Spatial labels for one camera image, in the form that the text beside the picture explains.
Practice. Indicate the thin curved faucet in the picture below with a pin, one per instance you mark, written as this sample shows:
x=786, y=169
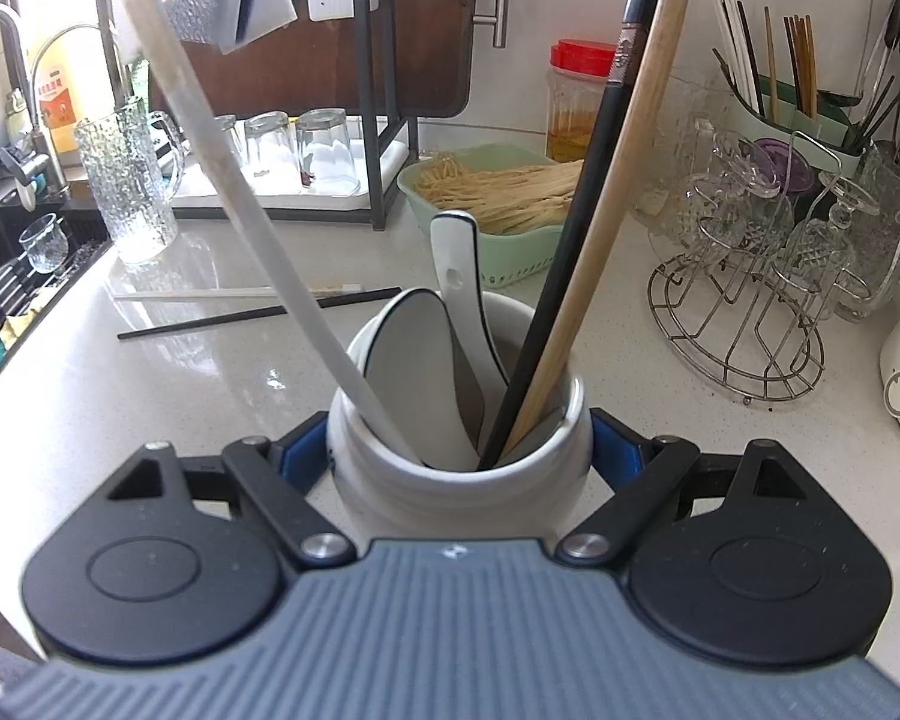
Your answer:
x=82, y=28

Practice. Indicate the wooden cutting board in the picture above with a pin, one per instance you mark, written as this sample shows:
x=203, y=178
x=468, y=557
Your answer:
x=420, y=37

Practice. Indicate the black chopstick silver band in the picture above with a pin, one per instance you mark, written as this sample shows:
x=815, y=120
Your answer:
x=589, y=165

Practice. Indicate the clear drinking glass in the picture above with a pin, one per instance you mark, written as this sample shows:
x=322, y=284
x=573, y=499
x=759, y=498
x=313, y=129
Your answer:
x=330, y=150
x=231, y=139
x=270, y=142

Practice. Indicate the cut glass cup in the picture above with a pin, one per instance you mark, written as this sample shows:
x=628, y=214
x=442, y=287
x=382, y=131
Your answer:
x=817, y=240

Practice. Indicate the black metal rack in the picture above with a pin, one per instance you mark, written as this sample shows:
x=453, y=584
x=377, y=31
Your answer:
x=381, y=165

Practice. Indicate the green plastic basket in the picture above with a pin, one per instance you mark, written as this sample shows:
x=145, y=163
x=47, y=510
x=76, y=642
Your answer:
x=525, y=259

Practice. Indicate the row of hanging kitchen utensils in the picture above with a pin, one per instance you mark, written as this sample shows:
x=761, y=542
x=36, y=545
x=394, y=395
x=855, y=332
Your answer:
x=896, y=37

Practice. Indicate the dried noodle bundle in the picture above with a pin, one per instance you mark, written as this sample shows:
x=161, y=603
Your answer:
x=495, y=191

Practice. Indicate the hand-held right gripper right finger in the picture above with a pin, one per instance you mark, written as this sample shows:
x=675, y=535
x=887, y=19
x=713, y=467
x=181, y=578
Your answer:
x=611, y=450

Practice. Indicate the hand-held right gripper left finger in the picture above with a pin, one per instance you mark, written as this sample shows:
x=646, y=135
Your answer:
x=300, y=450

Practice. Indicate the plain black chopstick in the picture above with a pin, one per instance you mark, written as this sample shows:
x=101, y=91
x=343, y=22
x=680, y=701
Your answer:
x=232, y=318

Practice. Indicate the yellow detergent bottle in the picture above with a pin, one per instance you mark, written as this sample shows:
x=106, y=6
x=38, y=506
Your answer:
x=60, y=105

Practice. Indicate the wooden chopstick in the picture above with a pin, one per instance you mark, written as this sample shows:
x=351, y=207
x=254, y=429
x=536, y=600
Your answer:
x=630, y=165

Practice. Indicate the textured glass mug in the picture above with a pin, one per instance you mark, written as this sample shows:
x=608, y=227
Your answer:
x=881, y=225

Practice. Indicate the chrome kitchen faucet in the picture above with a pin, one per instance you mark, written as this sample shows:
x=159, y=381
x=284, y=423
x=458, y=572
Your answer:
x=26, y=97

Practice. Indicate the purple plastic container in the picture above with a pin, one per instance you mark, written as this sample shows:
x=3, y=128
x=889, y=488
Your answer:
x=784, y=165

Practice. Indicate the red lid plastic jar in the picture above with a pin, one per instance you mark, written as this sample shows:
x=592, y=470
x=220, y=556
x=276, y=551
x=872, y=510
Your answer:
x=570, y=105

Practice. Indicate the white ceramic jar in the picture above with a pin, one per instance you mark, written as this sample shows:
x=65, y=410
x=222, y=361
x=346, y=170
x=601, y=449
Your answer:
x=450, y=502

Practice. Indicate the white ceramic spoon dark rim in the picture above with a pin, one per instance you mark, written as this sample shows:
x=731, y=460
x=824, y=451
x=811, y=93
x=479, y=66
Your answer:
x=457, y=262
x=405, y=367

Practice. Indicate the textured glass pitcher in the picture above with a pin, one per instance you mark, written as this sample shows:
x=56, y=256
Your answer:
x=127, y=187

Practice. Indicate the small wine glass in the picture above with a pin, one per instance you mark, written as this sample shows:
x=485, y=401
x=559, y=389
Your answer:
x=45, y=244

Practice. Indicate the bunch of assorted chopsticks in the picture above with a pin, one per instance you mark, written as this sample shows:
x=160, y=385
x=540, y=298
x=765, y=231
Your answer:
x=799, y=52

